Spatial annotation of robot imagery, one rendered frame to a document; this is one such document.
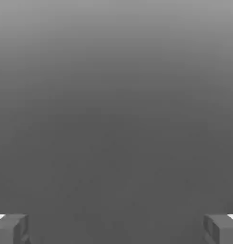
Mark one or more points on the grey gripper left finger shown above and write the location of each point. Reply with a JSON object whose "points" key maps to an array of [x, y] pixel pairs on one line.
{"points": [[7, 229]]}

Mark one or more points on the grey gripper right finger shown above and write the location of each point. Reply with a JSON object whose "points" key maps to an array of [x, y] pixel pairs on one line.
{"points": [[224, 229]]}

